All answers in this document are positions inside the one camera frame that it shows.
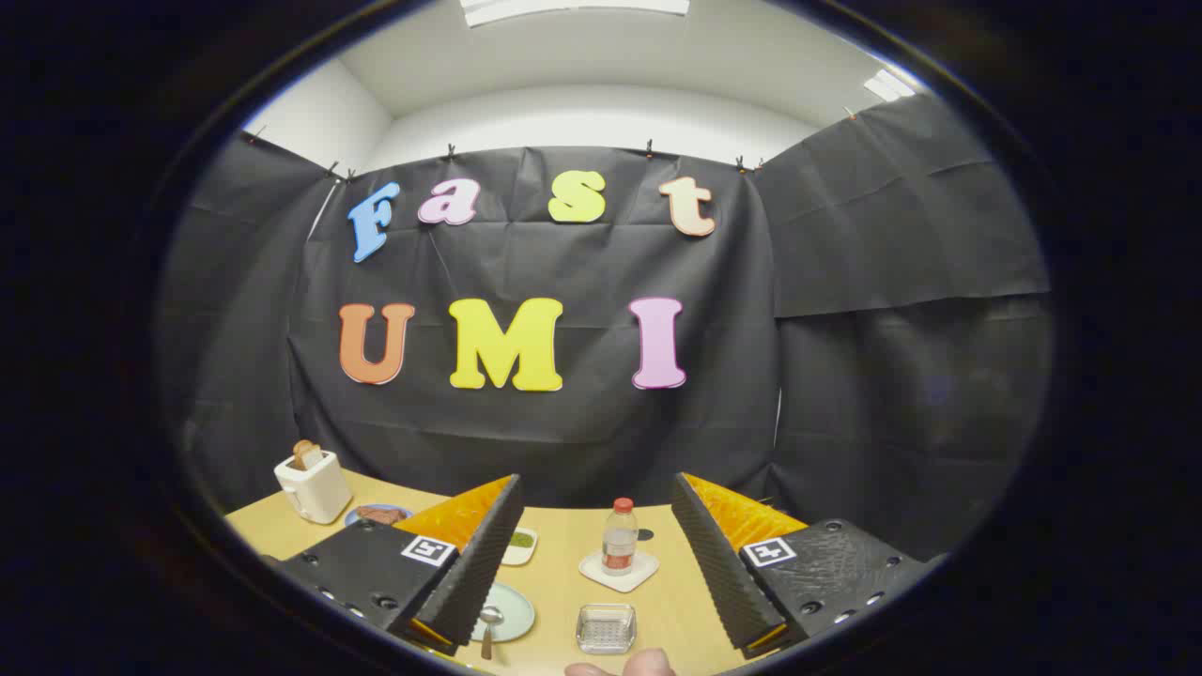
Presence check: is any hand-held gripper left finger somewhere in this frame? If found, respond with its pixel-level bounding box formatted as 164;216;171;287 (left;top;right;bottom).
277;474;525;656

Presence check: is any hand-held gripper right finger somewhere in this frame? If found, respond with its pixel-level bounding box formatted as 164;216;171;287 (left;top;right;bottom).
670;472;949;658

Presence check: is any pale green round plate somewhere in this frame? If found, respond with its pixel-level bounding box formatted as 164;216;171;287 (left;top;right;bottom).
470;582;536;644

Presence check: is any white square coaster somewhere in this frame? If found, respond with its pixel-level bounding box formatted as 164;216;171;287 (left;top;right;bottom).
578;549;660;593

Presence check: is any red-capped water bottle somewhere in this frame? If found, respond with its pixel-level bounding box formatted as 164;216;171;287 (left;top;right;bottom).
602;498;640;576

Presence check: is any metal perforated drain basket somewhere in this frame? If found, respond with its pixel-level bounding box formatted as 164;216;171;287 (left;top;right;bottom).
576;603;638;655

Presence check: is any small blue plate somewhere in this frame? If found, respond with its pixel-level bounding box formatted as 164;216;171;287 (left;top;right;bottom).
344;503;414;529

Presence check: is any black backdrop cloth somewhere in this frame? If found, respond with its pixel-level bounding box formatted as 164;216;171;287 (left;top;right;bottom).
155;94;1053;564

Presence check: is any white toaster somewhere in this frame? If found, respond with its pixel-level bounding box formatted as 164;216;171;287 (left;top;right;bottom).
274;449;353;525

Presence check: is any small ceiling light panel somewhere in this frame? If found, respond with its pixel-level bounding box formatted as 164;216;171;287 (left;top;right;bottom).
864;68;917;102

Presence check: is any long ceiling light panel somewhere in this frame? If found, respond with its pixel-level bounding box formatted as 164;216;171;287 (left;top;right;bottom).
460;0;691;27

